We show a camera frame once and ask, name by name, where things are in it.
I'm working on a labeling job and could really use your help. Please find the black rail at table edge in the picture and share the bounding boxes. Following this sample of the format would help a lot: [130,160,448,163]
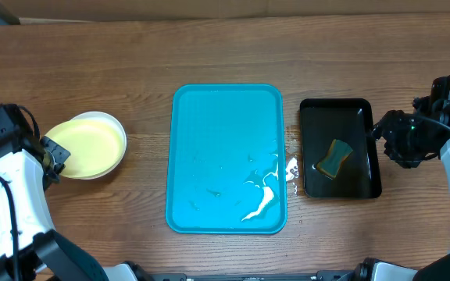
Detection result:
[152,270,353,281]

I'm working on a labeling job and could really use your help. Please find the yellow-green plate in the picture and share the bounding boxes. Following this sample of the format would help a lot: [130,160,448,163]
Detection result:
[44,118,127,179]

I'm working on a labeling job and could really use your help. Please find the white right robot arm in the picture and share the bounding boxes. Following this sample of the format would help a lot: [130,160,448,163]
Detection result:
[332,98,450,280]

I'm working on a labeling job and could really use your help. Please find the black water tray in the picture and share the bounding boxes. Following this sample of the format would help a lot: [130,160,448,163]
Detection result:
[300,98,382,199]

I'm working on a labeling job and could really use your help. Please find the blue plastic tray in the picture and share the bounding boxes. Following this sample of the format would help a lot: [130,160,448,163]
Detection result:
[166,84,288,235]

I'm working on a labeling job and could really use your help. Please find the green yellow sponge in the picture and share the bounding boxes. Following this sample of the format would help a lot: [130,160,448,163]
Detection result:
[316,139,353,180]

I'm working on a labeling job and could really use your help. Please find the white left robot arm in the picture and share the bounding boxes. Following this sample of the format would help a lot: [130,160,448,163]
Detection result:
[0,133,111,281]

